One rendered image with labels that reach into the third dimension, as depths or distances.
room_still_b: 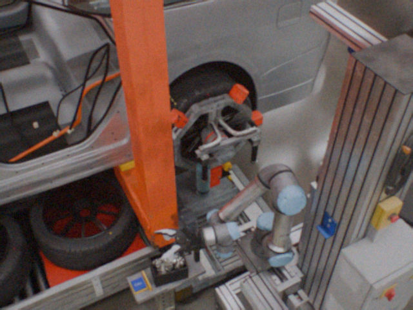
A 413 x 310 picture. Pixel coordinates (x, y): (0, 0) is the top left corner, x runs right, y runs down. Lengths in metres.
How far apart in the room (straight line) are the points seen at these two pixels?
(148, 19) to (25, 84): 1.77
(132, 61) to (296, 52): 1.50
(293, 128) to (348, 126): 2.59
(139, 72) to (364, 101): 0.88
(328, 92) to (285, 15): 2.00
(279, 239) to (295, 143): 2.14
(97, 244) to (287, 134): 2.07
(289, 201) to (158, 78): 0.74
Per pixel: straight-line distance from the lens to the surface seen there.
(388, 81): 1.66
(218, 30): 2.80
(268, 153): 4.19
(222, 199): 3.61
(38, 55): 4.06
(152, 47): 1.99
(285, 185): 2.02
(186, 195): 3.56
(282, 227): 2.18
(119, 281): 3.21
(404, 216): 3.55
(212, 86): 2.93
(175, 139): 2.91
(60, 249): 3.09
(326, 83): 5.01
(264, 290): 2.57
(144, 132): 2.23
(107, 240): 3.05
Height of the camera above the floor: 2.97
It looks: 46 degrees down
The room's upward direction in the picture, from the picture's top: straight up
